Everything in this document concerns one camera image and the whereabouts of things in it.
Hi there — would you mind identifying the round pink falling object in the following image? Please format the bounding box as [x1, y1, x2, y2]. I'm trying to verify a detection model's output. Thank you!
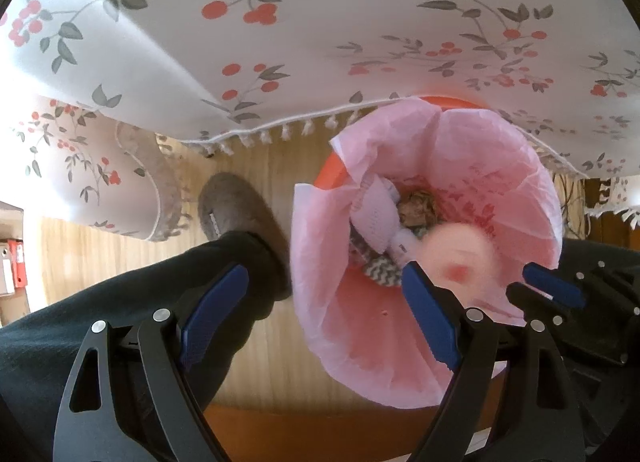
[417, 222, 503, 293]

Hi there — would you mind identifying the floral tablecloth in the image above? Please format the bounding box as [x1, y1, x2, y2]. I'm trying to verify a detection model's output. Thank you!
[0, 0, 640, 243]

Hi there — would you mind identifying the red file folder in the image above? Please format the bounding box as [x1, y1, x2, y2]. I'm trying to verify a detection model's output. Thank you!
[7, 239, 28, 289]

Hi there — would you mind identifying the orange trash bin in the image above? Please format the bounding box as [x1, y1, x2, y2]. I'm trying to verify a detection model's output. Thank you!
[312, 94, 531, 393]

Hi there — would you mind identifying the green white striped sock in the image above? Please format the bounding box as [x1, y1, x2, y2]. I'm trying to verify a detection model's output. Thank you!
[350, 227, 406, 290]

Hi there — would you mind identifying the brown paper ball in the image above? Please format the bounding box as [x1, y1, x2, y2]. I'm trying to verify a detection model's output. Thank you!
[397, 189, 438, 233]

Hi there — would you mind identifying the small white bottle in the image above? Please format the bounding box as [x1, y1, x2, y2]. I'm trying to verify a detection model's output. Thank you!
[390, 231, 426, 265]

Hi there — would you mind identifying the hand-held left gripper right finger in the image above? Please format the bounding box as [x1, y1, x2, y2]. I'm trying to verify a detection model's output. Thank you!
[401, 261, 587, 462]

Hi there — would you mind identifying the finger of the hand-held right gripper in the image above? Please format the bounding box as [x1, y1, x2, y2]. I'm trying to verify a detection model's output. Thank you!
[506, 262, 587, 329]

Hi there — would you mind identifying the white tissue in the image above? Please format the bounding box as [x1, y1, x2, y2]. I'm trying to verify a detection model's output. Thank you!
[350, 175, 401, 253]

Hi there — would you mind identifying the orange bin with pink bag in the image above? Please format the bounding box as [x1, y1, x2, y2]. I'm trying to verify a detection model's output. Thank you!
[291, 96, 563, 408]

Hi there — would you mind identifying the person's left leg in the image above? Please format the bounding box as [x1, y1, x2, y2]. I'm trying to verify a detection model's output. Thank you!
[0, 231, 293, 462]

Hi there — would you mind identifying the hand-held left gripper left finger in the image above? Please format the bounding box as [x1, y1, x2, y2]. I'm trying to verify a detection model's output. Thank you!
[52, 263, 249, 462]

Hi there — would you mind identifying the grey slipper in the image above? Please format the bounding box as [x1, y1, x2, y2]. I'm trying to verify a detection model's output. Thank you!
[197, 172, 293, 300]

